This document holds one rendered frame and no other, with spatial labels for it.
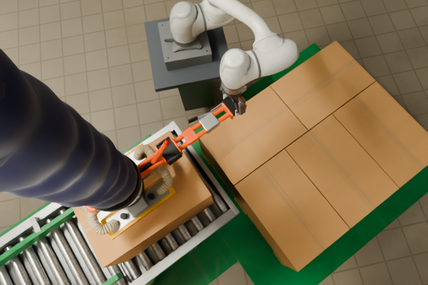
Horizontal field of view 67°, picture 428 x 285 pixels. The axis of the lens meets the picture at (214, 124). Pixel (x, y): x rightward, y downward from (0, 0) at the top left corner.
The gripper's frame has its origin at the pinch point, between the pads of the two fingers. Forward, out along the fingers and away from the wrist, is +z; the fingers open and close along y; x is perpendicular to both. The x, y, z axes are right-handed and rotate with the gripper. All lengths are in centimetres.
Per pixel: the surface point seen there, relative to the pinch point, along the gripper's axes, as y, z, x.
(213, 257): 51, 120, -51
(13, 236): -28, 60, -135
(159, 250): 27, 65, -71
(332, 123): 28, 65, 62
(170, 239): 26, 65, -62
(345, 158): 50, 65, 53
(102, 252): 16, 25, -86
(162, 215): 18, 25, -54
